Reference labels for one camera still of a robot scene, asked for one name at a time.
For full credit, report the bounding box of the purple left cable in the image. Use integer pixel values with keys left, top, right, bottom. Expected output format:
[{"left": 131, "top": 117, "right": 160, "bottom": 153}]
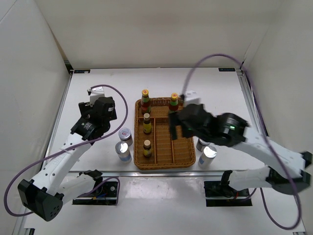
[{"left": 3, "top": 84, "right": 129, "bottom": 217}]

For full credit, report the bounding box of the yellow-cap ketchup bottle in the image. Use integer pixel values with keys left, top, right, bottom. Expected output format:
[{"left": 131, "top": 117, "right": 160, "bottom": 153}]
[{"left": 169, "top": 93, "right": 179, "bottom": 113}]

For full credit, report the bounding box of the beige-cap yellow-label bottle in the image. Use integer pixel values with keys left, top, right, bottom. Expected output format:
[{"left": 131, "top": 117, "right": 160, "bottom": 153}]
[{"left": 143, "top": 140, "right": 152, "bottom": 158}]

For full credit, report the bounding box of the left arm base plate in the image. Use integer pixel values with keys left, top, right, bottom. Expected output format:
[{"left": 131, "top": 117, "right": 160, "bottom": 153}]
[{"left": 72, "top": 177, "right": 120, "bottom": 206}]

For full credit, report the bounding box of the silver-top blue-label can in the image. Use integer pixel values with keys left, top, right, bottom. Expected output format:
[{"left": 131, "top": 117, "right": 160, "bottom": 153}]
[
  {"left": 115, "top": 141, "right": 132, "bottom": 163},
  {"left": 198, "top": 145, "right": 217, "bottom": 168}
]

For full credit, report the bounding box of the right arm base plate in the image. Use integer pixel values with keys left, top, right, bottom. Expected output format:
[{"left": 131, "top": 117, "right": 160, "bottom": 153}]
[{"left": 204, "top": 170, "right": 252, "bottom": 207}]

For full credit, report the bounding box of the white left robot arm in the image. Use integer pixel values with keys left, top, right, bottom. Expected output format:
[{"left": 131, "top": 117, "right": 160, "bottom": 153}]
[{"left": 18, "top": 97, "right": 117, "bottom": 221}]

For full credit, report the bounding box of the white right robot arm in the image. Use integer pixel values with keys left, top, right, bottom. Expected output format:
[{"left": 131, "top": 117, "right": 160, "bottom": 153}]
[{"left": 168, "top": 104, "right": 313, "bottom": 196}]

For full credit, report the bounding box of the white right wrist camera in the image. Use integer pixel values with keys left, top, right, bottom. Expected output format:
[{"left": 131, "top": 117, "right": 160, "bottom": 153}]
[{"left": 180, "top": 90, "right": 201, "bottom": 107}]

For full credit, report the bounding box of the green-label ketchup bottle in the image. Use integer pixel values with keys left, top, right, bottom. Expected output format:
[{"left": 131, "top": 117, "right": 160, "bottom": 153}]
[{"left": 140, "top": 89, "right": 151, "bottom": 115}]

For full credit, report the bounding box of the yellow-label dark-cap bottle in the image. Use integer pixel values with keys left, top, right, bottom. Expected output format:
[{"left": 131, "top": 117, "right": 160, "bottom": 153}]
[{"left": 143, "top": 113, "right": 152, "bottom": 134}]

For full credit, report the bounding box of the woven wicker basket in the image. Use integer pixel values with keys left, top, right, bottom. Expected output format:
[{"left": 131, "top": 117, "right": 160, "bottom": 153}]
[{"left": 133, "top": 97, "right": 196, "bottom": 170}]

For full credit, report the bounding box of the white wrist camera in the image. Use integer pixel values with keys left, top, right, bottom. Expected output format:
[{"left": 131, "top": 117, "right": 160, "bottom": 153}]
[
  {"left": 180, "top": 90, "right": 201, "bottom": 107},
  {"left": 88, "top": 87, "right": 105, "bottom": 106}
]

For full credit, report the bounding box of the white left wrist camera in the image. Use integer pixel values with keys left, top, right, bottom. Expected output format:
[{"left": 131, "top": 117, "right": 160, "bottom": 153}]
[{"left": 88, "top": 87, "right": 105, "bottom": 106}]

